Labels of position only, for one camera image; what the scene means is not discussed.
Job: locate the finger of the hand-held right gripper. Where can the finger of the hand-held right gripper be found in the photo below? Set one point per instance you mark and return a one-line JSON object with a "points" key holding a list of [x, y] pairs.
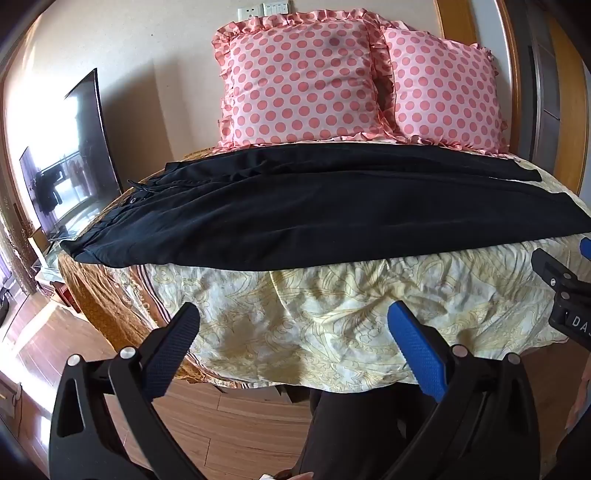
{"points": [[586, 247], [551, 267]]}

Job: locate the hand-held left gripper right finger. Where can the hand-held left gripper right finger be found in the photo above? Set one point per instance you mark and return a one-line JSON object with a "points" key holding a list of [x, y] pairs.
{"points": [[415, 346]]}

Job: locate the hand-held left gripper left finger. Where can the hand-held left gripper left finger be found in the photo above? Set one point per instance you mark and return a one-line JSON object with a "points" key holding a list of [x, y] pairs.
{"points": [[173, 346]]}

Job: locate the black pants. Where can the black pants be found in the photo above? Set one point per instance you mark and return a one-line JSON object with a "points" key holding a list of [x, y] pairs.
{"points": [[300, 207]]}

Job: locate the person's right forearm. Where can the person's right forearm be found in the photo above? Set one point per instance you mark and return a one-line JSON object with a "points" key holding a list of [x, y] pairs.
{"points": [[580, 410]]}

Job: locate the orange patterned blanket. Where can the orange patterned blanket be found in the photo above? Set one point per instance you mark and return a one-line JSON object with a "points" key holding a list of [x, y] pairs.
{"points": [[97, 290]]}

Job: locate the cream floral bed sheet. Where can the cream floral bed sheet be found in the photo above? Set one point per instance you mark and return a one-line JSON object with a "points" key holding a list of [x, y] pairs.
{"points": [[323, 323]]}

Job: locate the glass television cabinet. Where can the glass television cabinet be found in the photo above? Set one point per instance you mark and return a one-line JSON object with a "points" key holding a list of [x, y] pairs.
{"points": [[51, 258]]}

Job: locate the dark door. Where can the dark door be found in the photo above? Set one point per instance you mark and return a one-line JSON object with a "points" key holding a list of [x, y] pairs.
{"points": [[545, 69]]}

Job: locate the pink polka dot pillow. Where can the pink polka dot pillow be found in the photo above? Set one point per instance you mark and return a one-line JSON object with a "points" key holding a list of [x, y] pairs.
{"points": [[448, 92], [300, 78]]}

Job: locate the black flat television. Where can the black flat television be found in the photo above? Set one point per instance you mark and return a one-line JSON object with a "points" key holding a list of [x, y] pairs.
{"points": [[78, 161]]}

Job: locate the wooden door frame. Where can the wooden door frame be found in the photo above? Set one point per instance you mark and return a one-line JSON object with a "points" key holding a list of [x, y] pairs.
{"points": [[455, 18]]}

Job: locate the white wall socket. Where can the white wall socket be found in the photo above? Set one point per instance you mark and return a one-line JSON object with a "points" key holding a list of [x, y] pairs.
{"points": [[249, 13]]}

